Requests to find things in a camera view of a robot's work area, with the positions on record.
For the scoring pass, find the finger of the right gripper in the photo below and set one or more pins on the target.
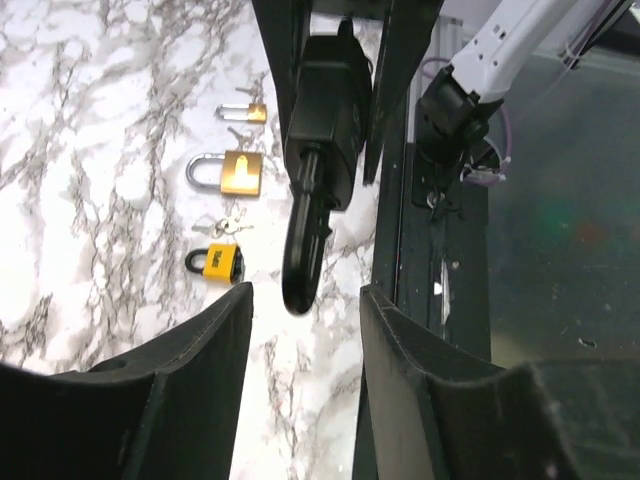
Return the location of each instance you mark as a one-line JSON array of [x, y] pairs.
[[406, 36]]

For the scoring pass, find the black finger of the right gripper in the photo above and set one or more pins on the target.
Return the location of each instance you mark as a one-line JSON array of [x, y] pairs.
[[284, 28]]

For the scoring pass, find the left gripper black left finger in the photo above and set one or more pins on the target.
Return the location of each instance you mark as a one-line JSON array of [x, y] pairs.
[[167, 409]]

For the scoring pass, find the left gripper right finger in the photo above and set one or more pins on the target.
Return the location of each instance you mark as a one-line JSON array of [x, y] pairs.
[[440, 413]]

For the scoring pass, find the small brass padlock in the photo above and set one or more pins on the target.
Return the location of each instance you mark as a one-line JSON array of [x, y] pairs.
[[249, 113]]

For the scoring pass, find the black padlock with keys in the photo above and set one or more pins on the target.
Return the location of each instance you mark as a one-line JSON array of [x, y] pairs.
[[326, 134]]

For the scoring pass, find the large brass padlock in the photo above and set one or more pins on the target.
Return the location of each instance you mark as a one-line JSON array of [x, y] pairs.
[[240, 172]]

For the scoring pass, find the small yellow padlock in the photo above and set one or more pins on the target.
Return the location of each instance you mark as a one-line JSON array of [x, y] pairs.
[[222, 263]]

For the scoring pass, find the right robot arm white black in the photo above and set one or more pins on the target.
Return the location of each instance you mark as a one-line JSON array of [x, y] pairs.
[[507, 34]]

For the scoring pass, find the silver key bunch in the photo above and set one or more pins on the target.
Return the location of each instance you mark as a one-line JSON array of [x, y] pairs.
[[217, 228]]

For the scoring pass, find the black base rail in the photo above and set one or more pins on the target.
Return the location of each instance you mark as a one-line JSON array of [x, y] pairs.
[[434, 270]]

